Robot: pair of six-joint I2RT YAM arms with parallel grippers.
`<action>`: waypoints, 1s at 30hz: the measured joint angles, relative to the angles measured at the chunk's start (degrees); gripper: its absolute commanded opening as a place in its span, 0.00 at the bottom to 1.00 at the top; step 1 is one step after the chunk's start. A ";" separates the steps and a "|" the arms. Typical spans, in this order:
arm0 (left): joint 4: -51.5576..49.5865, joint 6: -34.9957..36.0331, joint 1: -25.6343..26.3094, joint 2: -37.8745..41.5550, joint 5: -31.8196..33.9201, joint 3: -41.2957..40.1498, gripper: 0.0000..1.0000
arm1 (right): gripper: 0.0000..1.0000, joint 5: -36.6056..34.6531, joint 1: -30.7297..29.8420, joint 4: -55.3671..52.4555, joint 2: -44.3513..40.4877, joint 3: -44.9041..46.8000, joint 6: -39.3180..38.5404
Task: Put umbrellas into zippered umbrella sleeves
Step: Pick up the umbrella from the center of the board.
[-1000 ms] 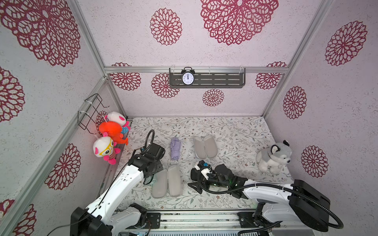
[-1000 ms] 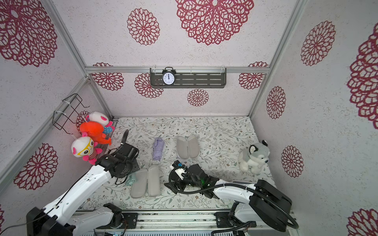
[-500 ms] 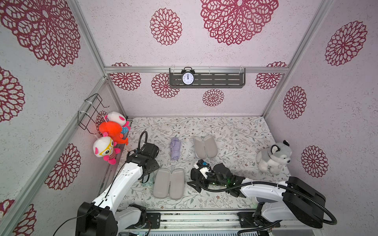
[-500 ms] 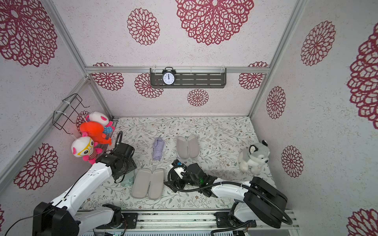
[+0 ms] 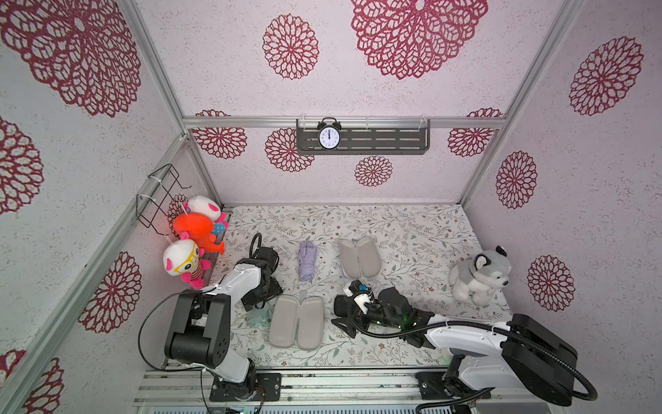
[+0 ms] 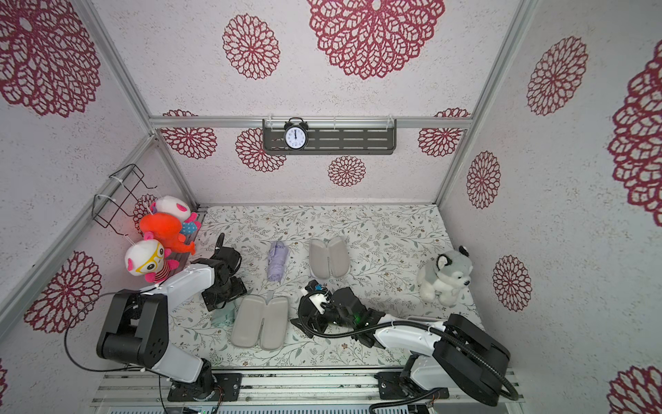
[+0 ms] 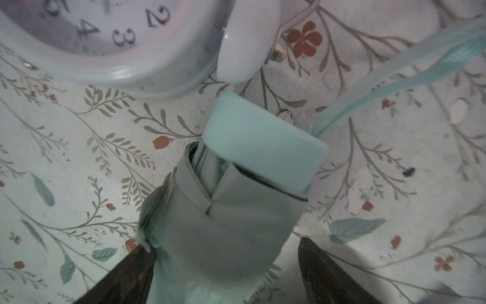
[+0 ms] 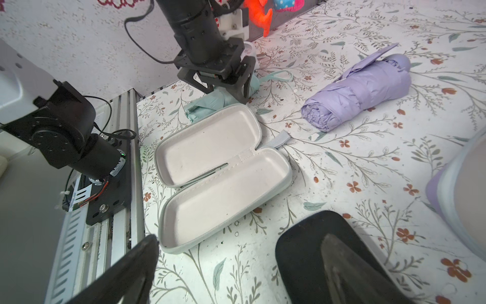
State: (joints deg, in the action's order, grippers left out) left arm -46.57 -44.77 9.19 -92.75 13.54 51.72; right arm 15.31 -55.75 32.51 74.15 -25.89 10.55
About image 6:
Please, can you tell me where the green umbrella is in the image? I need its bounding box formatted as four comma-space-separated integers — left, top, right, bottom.
210, 302, 236, 329

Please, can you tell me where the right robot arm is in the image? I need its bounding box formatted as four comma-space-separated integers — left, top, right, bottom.
291, 280, 520, 406

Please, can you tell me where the purple folded umbrella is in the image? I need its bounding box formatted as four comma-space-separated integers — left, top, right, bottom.
267, 241, 289, 282

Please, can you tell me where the husky plush toy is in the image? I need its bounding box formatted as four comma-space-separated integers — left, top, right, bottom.
417, 246, 473, 307

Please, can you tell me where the black wire rack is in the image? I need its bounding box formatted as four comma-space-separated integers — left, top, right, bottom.
91, 163, 156, 236

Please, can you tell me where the black alarm clock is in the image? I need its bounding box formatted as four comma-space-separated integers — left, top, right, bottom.
284, 117, 309, 150

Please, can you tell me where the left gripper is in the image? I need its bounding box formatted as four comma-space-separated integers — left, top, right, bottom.
203, 276, 249, 313

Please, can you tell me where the white pink plush top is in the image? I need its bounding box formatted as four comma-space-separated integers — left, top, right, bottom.
149, 196, 202, 236

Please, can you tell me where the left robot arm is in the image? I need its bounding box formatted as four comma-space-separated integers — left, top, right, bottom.
96, 233, 248, 400

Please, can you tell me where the grey wall shelf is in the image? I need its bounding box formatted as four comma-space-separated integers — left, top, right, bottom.
262, 119, 398, 156

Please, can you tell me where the floral table mat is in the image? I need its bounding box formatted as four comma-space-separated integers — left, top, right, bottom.
170, 205, 452, 368

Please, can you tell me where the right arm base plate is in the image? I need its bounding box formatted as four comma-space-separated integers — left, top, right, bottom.
374, 371, 428, 400

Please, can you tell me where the white plush with glasses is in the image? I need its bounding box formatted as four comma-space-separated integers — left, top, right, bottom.
124, 236, 179, 284

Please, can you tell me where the orange plush toy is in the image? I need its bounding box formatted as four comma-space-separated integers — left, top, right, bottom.
139, 212, 196, 255

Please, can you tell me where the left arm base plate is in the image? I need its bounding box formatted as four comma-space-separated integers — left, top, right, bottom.
167, 374, 242, 402

